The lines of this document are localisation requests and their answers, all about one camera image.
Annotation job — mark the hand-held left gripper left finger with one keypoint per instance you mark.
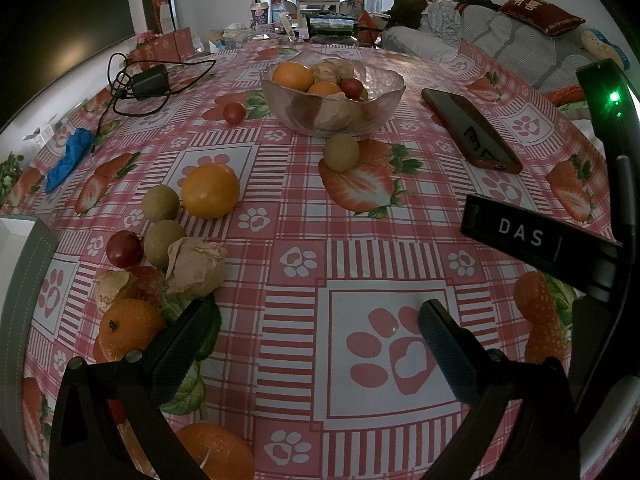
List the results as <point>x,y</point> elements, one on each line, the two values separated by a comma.
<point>185,350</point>

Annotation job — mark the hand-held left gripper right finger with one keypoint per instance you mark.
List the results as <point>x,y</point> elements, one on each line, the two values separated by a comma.
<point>447,355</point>

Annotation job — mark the mandarin with stem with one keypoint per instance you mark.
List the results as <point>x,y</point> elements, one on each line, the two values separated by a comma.
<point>131,330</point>

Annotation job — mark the clear glass bowl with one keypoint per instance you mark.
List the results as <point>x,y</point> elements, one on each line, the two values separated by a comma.
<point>385,95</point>

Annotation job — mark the small dried physalis husk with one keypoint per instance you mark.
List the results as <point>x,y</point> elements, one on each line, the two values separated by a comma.
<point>115,291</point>

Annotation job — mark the longan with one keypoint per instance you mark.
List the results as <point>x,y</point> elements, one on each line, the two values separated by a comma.
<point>160,202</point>
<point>161,244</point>
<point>341,152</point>

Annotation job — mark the cherry tomato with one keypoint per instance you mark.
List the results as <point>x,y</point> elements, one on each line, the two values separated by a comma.
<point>233,112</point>
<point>351,88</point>
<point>124,249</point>

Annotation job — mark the red checked printed tablecloth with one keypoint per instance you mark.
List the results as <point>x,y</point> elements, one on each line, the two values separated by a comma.
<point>300,310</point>

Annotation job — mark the smartphone in red case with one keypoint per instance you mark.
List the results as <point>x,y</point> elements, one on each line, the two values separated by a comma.
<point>470,127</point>

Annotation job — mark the orange red cushion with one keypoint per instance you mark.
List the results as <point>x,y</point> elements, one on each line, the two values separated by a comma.
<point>565,95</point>

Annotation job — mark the large orange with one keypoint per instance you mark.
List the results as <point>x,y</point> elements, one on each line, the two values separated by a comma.
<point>210,191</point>

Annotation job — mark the grey white box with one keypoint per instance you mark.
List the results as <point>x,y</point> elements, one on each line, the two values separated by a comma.
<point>20,285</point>

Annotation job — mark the grey striped sofa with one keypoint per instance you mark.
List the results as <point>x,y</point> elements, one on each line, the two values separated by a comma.
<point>525,55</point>

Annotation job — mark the yellow blue plush toy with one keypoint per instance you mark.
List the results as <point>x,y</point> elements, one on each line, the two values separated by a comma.
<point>602,47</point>

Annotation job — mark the blue cloth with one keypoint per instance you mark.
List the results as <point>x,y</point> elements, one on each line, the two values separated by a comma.
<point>67,160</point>

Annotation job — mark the dark red printed pillow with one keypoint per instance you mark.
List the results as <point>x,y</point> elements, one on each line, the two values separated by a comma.
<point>542,12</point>

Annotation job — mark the grey white patterned cloth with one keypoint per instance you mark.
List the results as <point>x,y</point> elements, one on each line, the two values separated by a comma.
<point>445,17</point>

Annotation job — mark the small orange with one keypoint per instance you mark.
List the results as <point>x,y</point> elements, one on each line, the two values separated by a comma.
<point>325,89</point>

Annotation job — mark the black power adapter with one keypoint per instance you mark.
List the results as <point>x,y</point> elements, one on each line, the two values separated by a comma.
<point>149,82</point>

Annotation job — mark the dark clothes pile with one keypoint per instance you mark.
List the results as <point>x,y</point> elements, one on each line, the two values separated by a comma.
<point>407,10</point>

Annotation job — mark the red triangular bag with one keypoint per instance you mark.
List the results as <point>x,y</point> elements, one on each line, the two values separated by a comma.
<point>367,23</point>

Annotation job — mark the dark pot with lid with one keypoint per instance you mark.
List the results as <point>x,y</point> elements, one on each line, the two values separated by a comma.
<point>332,38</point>

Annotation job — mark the red gift box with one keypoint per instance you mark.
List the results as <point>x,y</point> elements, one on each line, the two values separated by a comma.
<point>161,47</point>
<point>183,42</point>

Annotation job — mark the black basket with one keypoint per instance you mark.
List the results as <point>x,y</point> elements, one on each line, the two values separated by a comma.
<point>332,20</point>

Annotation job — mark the pink flowers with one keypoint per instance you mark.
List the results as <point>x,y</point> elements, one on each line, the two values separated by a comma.
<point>146,37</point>

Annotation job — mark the white dining table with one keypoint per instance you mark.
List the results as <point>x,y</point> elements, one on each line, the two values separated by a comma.
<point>320,1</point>

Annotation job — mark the white plastic holder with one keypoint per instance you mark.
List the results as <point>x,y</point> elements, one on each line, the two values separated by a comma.
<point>287,26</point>

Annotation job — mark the white purple drink cup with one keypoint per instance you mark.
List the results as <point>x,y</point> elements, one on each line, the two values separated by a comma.
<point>259,13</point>

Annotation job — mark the dark television screen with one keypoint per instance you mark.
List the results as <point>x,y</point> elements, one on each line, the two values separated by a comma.
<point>50,20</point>

